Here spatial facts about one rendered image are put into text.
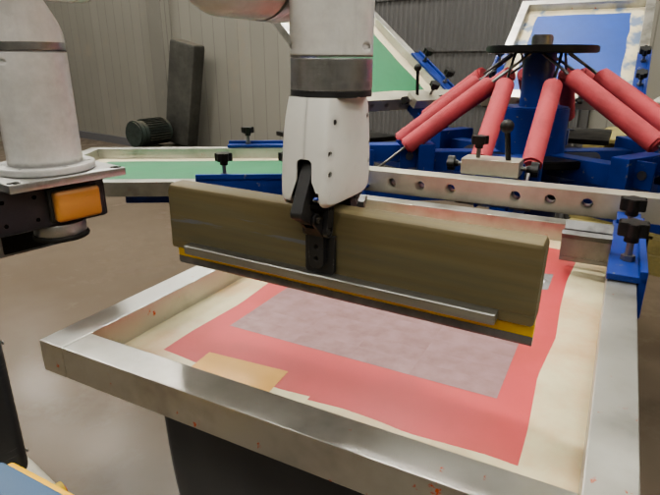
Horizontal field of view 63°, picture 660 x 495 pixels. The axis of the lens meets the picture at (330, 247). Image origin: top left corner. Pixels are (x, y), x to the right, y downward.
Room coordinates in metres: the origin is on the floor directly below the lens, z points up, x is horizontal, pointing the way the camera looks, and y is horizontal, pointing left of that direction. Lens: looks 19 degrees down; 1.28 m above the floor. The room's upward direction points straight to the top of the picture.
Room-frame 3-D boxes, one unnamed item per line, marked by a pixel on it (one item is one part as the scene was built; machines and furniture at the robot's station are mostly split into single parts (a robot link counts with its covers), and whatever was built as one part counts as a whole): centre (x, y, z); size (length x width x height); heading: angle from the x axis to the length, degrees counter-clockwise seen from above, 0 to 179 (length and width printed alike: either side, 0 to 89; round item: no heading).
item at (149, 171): (1.64, 0.29, 1.05); 1.08 x 0.61 x 0.23; 92
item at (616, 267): (0.82, -0.48, 0.98); 0.30 x 0.05 x 0.07; 152
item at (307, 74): (0.52, 0.00, 1.27); 0.09 x 0.07 x 0.03; 152
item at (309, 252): (0.49, 0.01, 1.11); 0.03 x 0.03 x 0.07; 62
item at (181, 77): (6.91, 2.14, 0.76); 0.91 x 0.90 x 1.53; 141
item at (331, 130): (0.52, 0.00, 1.21); 0.10 x 0.08 x 0.11; 152
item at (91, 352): (0.74, -0.12, 0.97); 0.79 x 0.58 x 0.04; 152
